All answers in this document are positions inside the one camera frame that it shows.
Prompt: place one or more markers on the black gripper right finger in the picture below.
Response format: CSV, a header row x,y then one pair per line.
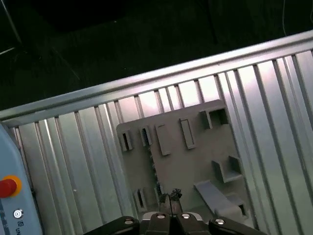
x,y
185,225

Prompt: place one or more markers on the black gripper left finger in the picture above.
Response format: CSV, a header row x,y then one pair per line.
x,y
159,225

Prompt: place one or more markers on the grey parts rack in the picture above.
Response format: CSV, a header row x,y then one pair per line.
x,y
190,166

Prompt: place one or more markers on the pale blue teach pendant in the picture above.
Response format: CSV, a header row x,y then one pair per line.
x,y
24,171

